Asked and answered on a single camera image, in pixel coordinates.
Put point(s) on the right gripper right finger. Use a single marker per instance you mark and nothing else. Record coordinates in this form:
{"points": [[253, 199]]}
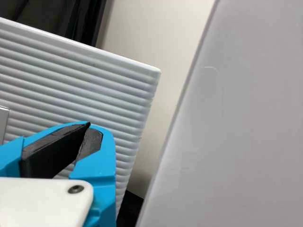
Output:
{"points": [[104, 165]]}

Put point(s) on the white box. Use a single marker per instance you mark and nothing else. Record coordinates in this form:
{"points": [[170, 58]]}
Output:
{"points": [[236, 130]]}

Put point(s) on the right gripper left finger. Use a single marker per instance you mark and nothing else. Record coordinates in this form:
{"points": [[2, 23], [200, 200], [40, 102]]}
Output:
{"points": [[47, 151]]}

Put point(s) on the incubator door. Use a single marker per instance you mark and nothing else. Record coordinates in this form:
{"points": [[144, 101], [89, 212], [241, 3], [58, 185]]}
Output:
{"points": [[71, 82]]}

